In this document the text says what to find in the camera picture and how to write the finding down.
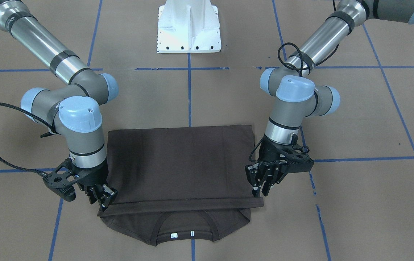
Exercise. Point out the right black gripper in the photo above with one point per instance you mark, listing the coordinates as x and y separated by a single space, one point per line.
95 176

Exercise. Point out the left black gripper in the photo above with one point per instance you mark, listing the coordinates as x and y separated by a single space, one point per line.
269 154

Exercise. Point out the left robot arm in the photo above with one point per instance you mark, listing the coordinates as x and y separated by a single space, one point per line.
365 150

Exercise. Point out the brown t-shirt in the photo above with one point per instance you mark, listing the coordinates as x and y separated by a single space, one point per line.
180 183

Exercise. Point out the white pedestal column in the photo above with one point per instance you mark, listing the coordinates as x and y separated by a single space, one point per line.
188 26

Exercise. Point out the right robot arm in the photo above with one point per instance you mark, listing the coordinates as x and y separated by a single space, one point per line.
72 112

